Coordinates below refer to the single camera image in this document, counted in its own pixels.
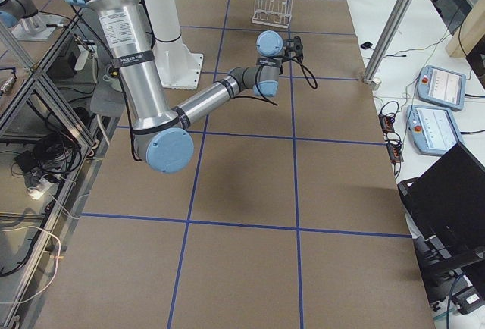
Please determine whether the white wire cup holder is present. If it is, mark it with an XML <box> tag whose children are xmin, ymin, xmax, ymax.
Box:
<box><xmin>251</xmin><ymin>0</ymin><xmax>293</xmax><ymax>29</ymax></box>

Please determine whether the black orange usb hub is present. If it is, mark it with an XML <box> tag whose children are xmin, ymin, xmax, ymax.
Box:
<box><xmin>379</xmin><ymin>114</ymin><xmax>395</xmax><ymax>133</ymax></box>

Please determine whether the blue teach pendant tablet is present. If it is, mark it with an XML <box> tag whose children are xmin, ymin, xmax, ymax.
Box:
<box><xmin>417</xmin><ymin>65</ymin><xmax>466</xmax><ymax>111</ymax></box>

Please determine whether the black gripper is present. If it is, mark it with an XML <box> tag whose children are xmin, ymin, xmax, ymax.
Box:
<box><xmin>284</xmin><ymin>36</ymin><xmax>304</xmax><ymax>60</ymax></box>

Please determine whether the aluminium frame post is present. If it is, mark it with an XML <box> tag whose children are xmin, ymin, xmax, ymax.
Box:
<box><xmin>362</xmin><ymin>0</ymin><xmax>412</xmax><ymax>91</ymax></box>

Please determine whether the black braided cable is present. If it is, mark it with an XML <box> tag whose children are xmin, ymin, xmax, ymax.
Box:
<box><xmin>249</xmin><ymin>46</ymin><xmax>319</xmax><ymax>107</ymax></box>

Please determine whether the black laptop computer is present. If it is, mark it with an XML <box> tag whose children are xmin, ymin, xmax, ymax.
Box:
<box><xmin>397</xmin><ymin>141</ymin><xmax>485</xmax><ymax>246</ymax></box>

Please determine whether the small black puck device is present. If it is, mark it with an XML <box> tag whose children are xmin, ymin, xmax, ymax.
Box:
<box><xmin>360</xmin><ymin>42</ymin><xmax>373</xmax><ymax>49</ymax></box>

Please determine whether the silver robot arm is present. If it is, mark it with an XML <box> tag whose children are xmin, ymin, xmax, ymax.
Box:
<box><xmin>65</xmin><ymin>0</ymin><xmax>303</xmax><ymax>173</ymax></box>
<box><xmin>1</xmin><ymin>0</ymin><xmax>39</xmax><ymax>28</ymax></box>

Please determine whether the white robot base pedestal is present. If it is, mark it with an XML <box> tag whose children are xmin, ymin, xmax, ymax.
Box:
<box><xmin>144</xmin><ymin>0</ymin><xmax>204</xmax><ymax>89</ymax></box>

